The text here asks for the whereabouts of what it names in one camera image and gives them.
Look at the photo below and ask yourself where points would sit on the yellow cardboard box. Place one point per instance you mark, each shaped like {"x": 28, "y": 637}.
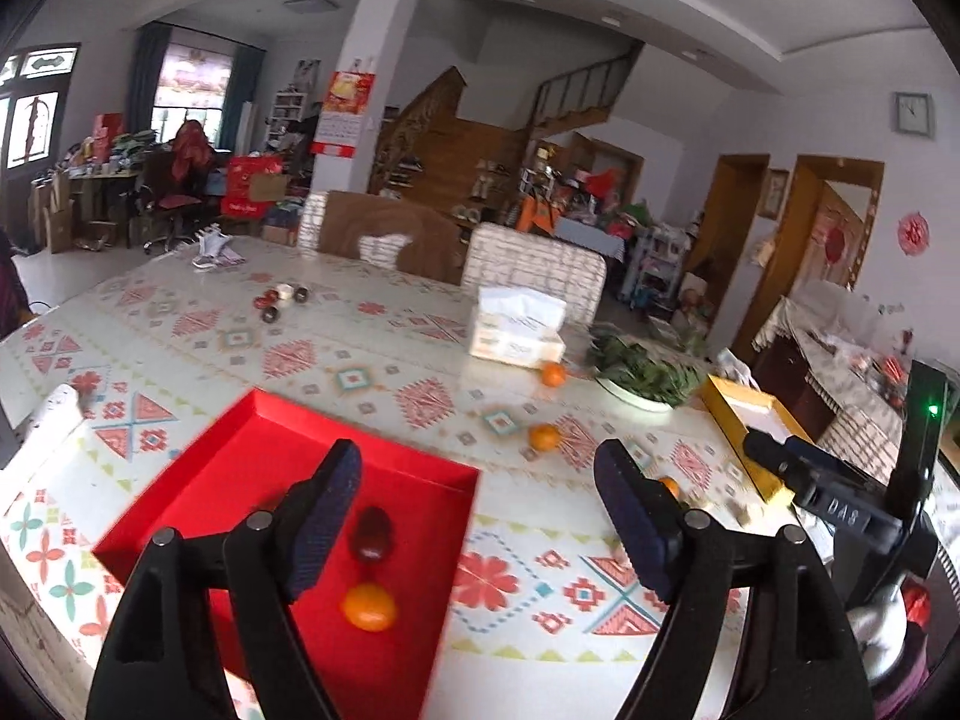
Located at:
{"x": 724, "y": 399}

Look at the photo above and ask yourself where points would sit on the white tissue box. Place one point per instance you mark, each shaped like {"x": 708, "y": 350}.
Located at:
{"x": 517, "y": 330}

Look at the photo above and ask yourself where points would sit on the red wall calendar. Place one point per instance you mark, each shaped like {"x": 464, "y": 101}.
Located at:
{"x": 343, "y": 109}

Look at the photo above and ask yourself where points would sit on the white patterned object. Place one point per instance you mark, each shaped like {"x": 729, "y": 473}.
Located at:
{"x": 215, "y": 249}

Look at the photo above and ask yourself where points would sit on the cabinet with lace cloth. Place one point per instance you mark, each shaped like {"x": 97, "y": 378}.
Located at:
{"x": 832, "y": 375}

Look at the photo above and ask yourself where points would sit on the plate of green leaves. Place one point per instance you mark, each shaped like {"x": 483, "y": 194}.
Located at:
{"x": 645, "y": 371}

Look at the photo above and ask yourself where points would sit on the red tray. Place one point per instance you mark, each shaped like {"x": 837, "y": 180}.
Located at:
{"x": 247, "y": 457}

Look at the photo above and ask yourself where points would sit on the blue curtain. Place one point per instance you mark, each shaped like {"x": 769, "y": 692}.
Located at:
{"x": 148, "y": 82}
{"x": 241, "y": 97}

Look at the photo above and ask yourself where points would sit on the wooden door frame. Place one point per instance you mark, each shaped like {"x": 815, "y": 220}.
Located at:
{"x": 724, "y": 210}
{"x": 802, "y": 225}

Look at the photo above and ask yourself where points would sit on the white brick-patterned chair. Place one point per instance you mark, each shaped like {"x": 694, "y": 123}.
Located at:
{"x": 532, "y": 270}

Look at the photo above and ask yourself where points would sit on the wall clock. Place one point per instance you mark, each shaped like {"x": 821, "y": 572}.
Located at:
{"x": 913, "y": 114}

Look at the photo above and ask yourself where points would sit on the white plate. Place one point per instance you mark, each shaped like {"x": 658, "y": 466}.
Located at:
{"x": 626, "y": 394}

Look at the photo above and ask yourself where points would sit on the person's right forearm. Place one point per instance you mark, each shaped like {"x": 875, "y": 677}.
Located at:
{"x": 900, "y": 686}

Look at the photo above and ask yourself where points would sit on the wooden chair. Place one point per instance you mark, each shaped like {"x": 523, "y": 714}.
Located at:
{"x": 390, "y": 229}

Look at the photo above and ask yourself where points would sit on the entrance door with windows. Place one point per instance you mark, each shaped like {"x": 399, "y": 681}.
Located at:
{"x": 34, "y": 127}

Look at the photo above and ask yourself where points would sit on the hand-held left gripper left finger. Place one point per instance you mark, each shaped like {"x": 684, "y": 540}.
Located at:
{"x": 326, "y": 525}

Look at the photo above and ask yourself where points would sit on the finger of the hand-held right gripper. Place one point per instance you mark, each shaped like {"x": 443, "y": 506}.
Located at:
{"x": 772, "y": 455}

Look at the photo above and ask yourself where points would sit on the metal storage rack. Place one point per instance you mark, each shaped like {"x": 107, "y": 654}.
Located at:
{"x": 655, "y": 264}

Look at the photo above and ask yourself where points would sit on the office chair with red cloth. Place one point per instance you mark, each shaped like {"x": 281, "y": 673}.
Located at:
{"x": 180, "y": 180}

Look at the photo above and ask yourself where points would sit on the orange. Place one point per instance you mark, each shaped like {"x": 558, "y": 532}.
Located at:
{"x": 544, "y": 437}
{"x": 553, "y": 374}
{"x": 670, "y": 487}
{"x": 369, "y": 607}

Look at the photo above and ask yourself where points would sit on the framed picture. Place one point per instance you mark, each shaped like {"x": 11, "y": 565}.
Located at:
{"x": 774, "y": 193}

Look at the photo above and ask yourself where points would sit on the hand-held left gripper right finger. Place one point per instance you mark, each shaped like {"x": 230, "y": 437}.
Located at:
{"x": 637, "y": 525}

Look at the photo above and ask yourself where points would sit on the red gift box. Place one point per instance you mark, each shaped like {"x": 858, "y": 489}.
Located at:
{"x": 251, "y": 180}

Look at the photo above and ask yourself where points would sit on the red round wall decoration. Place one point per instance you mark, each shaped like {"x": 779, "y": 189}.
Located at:
{"x": 913, "y": 232}

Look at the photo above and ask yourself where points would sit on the pale peeled chunk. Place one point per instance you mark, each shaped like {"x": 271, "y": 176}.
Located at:
{"x": 284, "y": 291}

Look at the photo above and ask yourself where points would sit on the wooden staircase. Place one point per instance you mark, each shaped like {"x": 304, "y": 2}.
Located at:
{"x": 450, "y": 154}

